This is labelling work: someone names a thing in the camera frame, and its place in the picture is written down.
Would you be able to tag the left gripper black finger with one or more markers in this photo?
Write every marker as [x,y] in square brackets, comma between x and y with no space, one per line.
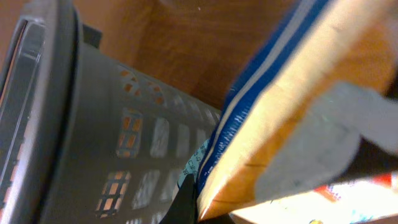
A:
[183,209]

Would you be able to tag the green tissue pack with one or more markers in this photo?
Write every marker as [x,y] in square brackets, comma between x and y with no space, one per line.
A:
[193,164]

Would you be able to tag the yellow snack bag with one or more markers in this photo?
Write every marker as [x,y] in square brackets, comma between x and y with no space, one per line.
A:
[317,45]

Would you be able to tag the grey plastic mesh basket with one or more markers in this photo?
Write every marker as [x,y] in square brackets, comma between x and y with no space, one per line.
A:
[84,138]

